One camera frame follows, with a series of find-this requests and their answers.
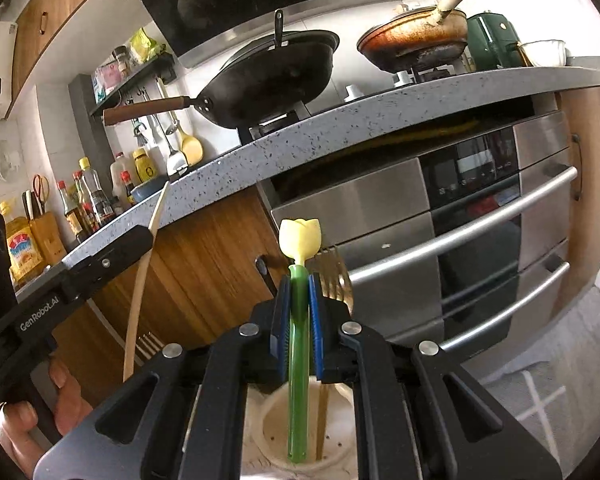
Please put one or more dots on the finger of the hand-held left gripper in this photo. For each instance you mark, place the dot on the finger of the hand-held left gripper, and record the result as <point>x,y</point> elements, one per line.
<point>105,260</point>

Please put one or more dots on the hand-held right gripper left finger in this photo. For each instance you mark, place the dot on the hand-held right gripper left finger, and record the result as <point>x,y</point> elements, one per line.
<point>281,330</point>

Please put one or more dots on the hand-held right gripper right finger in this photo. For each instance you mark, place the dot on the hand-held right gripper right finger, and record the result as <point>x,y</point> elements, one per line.
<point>316,330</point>

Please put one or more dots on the long wooden chopstick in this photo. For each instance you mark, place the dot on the long wooden chopstick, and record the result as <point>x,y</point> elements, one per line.
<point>139,290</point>

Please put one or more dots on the yellow tulip green-stem utensil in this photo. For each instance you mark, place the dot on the yellow tulip green-stem utensil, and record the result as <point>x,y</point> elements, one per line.
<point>300,240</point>

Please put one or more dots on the white utensil holder cup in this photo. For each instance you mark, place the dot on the white utensil holder cup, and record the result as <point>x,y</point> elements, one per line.
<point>275,425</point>

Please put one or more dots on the person's left hand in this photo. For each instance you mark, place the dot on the person's left hand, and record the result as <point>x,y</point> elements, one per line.
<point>72,400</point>

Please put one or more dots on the silver metal fork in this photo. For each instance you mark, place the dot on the silver metal fork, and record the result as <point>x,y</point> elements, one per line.
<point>337,280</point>

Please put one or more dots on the red-cap sauce bottle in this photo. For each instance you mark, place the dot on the red-cap sauce bottle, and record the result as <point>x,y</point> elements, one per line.
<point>72,215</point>
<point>84,205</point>

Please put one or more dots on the yellow-cap dark sauce bottle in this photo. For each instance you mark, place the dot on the yellow-cap dark sauce bottle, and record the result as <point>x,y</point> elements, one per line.
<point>99,200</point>

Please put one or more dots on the wooden knife block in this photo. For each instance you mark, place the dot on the wooden knife block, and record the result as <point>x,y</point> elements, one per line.
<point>47,240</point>

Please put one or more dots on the large yellow oil bottle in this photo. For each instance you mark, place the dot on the large yellow oil bottle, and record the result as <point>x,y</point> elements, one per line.
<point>22,250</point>

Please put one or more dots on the small red-cap bottle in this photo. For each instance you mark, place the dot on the small red-cap bottle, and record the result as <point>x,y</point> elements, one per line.
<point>128,187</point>

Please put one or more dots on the blue bowl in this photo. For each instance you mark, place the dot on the blue bowl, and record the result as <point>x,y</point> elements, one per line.
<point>147,191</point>

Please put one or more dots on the white plastic jug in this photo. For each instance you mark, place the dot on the white plastic jug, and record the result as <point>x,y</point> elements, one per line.
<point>121,177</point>

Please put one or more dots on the wooden base cabinet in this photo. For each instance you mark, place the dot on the wooden base cabinet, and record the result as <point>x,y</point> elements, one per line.
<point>205,270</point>

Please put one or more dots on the yellow squeeze bottle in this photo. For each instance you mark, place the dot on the yellow squeeze bottle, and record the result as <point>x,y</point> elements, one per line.
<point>144,167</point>

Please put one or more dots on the metal ladle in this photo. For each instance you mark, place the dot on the metal ladle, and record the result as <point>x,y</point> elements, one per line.
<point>176,165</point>

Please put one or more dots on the metal peeler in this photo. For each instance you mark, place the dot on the metal peeler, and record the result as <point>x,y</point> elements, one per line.
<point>140,132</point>

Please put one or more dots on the stainless steel built-in appliance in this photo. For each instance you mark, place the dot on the stainless steel built-in appliance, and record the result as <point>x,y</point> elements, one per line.
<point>380,200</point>

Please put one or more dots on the pink packet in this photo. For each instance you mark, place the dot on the pink packet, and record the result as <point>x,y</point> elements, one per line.
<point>107,77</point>

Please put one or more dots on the spice jar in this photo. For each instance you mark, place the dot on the spice jar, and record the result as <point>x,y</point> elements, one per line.
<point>121,60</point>

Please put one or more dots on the gas stove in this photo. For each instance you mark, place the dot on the gas stove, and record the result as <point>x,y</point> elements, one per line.
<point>275,122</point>

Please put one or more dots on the yellow-green snack packet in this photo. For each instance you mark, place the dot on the yellow-green snack packet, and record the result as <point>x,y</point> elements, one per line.
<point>147,45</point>

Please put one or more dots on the white stove knob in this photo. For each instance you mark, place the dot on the white stove knob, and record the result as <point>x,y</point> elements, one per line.
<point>402,78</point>
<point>352,91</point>

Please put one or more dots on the black metal spatula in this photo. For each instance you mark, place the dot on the black metal spatula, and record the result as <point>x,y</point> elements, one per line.
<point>279,27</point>

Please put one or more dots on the wooden side cabinet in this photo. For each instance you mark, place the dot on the wooden side cabinet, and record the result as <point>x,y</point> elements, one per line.
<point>585,160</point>

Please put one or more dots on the green air fryer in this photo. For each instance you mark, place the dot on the green air fryer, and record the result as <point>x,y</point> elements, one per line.
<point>492,40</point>

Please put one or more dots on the white wall socket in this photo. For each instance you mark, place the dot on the white wall socket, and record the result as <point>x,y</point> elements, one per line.
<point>7,157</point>

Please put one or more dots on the black wall shelf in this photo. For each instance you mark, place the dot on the black wall shelf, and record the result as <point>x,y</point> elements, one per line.
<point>145,72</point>

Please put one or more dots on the wooden wall cabinet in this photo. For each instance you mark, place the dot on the wooden wall cabinet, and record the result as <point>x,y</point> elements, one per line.
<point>60,10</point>

